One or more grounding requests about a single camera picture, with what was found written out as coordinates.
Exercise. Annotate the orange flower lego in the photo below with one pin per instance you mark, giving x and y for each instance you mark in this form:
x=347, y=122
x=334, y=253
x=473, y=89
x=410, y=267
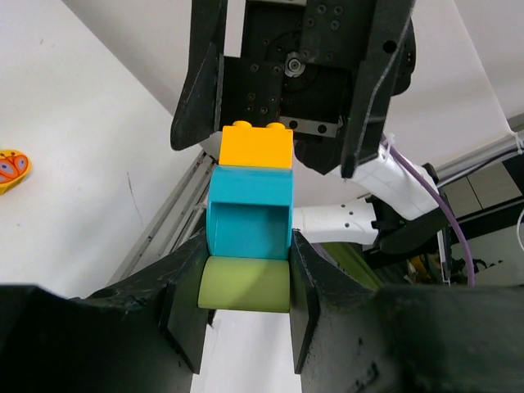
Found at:
x=15, y=166

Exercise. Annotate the light green slope lego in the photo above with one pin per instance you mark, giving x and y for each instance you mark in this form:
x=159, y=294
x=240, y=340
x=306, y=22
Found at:
x=244, y=284

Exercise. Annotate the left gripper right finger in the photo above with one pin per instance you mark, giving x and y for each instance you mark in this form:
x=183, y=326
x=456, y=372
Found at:
x=405, y=338

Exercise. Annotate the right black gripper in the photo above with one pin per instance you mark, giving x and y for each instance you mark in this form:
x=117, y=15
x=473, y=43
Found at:
x=326, y=69

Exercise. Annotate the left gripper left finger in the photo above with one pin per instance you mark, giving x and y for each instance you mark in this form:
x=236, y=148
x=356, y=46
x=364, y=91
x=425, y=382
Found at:
x=142, y=334

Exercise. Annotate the teal rounded lego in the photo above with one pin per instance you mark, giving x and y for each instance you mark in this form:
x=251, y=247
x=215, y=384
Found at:
x=249, y=212

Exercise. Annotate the aluminium rail frame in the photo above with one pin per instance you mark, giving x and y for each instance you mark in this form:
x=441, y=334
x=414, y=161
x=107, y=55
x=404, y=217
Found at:
x=175, y=221

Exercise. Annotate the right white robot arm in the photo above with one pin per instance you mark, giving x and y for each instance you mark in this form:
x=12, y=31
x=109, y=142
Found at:
x=383, y=204

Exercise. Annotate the small yellow lego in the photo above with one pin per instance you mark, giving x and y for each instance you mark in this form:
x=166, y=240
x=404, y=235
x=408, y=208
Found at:
x=269, y=147

